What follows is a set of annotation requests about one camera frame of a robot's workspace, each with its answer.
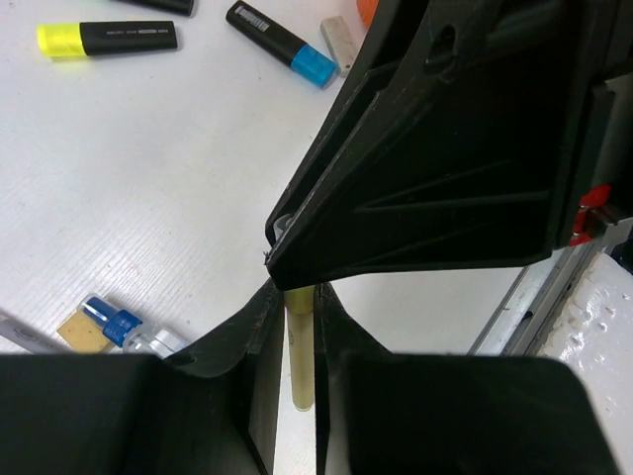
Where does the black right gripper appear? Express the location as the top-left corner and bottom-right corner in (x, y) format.
(266, 1), (632, 290)

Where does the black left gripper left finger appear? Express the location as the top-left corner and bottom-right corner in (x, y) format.
(162, 276), (288, 475)

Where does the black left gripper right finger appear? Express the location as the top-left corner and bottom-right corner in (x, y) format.
(314, 283), (390, 474)

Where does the clear yellow-green pen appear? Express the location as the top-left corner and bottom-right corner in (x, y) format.
(274, 213), (317, 413)

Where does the clear small spray bottle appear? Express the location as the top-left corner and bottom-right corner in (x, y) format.
(78, 295), (190, 359)

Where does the white eraser block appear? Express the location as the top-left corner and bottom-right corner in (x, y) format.
(320, 16), (358, 78)

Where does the blue highlighter marker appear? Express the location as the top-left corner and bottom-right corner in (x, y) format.
(226, 1), (337, 89)

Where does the clear mechanical pencil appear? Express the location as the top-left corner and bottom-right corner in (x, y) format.
(0, 313), (63, 354)

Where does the beige eraser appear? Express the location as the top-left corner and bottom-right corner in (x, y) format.
(56, 309), (113, 353)

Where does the orange round organizer container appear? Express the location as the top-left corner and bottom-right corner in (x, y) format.
(356, 0), (379, 30)

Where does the green highlighter marker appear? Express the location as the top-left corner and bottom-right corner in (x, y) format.
(121, 0), (195, 17)

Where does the yellow highlighter marker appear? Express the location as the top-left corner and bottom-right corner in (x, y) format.
(37, 21), (178, 58)

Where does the aluminium front rail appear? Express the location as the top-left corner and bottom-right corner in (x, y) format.
(469, 209), (632, 356)

